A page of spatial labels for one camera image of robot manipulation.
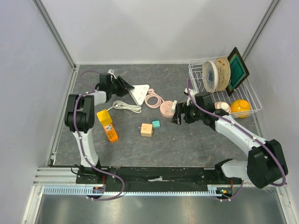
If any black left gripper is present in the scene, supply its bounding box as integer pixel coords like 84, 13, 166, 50
108, 76, 134, 98

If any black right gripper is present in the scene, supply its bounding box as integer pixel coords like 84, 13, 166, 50
171, 101, 204, 125

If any white plug adapter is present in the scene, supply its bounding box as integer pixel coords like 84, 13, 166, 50
171, 100, 177, 114

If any pink round power strip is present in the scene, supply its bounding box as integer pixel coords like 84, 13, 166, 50
159, 100, 174, 118

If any white triangular power strip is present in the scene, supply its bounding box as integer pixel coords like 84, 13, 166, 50
129, 84, 150, 106

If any yellow cube socket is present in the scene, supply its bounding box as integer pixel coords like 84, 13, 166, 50
96, 109, 112, 124

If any orange power strip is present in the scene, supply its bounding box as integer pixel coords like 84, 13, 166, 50
102, 121, 119, 143

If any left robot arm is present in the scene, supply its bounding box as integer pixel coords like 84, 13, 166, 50
64, 72, 134, 183

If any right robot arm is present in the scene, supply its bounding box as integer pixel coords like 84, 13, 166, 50
171, 90, 288, 189

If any teal charger adapter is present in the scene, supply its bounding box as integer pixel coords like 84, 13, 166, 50
152, 119, 161, 129

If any beige cube socket adapter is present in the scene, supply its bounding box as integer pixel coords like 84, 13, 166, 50
138, 123, 153, 137

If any red white patterned bowl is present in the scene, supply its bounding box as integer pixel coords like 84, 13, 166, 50
215, 101, 231, 113

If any cream plate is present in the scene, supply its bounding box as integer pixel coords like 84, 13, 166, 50
202, 61, 219, 93

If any beige patterned plate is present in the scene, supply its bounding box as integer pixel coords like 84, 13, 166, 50
215, 57, 231, 91

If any yellow bowl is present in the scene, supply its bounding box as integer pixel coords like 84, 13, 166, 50
230, 99, 251, 118

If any green square dish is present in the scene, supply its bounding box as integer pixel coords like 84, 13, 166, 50
226, 47, 249, 97

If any white cable with plug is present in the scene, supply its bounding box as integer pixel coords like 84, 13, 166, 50
107, 100, 142, 114

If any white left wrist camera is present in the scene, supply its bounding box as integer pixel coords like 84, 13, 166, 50
108, 69, 117, 79

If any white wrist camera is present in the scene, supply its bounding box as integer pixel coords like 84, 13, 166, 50
108, 69, 117, 79
184, 88, 197, 105

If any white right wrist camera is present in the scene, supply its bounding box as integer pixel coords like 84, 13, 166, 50
184, 88, 197, 105

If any pink coiled cable with plug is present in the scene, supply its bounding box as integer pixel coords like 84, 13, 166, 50
144, 88, 163, 108

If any white wire dish rack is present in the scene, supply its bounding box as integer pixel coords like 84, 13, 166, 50
188, 57, 262, 118

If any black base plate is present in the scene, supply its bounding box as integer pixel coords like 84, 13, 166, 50
76, 167, 242, 190

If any grey cable duct rail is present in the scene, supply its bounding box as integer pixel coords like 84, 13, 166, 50
43, 186, 223, 197

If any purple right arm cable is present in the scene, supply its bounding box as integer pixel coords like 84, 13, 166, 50
186, 78, 287, 203

